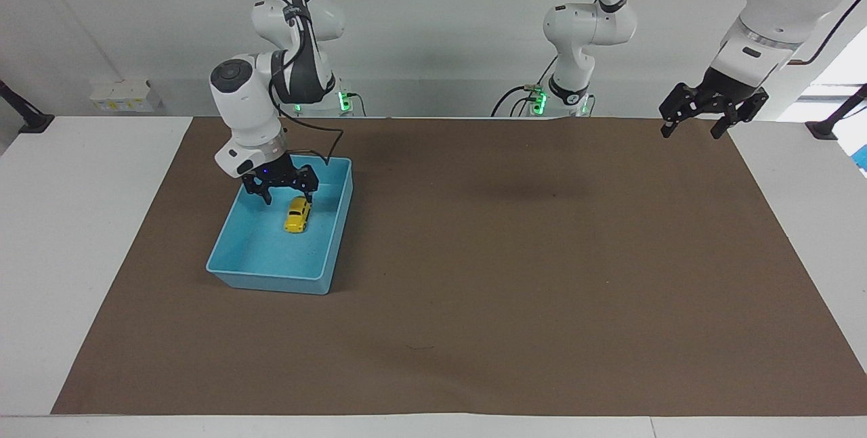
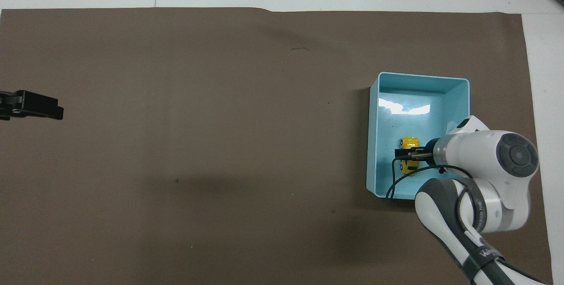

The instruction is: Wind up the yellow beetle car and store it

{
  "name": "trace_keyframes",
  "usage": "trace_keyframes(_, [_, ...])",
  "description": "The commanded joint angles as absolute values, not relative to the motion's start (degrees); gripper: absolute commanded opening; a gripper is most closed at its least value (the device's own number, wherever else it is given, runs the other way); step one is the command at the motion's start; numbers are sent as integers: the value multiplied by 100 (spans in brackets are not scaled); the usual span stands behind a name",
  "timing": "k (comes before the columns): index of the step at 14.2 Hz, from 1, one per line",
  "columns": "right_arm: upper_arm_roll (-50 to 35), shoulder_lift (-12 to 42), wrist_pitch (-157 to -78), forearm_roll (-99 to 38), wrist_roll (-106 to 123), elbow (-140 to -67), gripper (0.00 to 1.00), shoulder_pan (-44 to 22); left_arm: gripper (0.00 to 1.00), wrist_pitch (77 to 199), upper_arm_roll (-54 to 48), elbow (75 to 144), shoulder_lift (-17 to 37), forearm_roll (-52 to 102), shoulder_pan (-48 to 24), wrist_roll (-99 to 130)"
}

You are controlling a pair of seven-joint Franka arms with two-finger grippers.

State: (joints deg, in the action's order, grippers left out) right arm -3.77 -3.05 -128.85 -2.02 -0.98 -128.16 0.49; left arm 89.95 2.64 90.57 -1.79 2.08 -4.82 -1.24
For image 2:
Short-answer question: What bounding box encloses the light blue plastic bin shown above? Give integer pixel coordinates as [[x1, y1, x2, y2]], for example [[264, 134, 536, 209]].
[[366, 71, 471, 200]]

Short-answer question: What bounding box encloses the black cable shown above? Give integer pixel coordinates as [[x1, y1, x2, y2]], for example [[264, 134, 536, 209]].
[[385, 157, 480, 233]]

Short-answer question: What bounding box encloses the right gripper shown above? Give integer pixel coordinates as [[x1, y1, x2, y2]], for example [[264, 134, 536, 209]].
[[394, 137, 438, 166]]

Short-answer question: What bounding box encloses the yellow toy beetle car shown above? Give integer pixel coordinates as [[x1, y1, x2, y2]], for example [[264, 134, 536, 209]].
[[398, 137, 420, 178]]

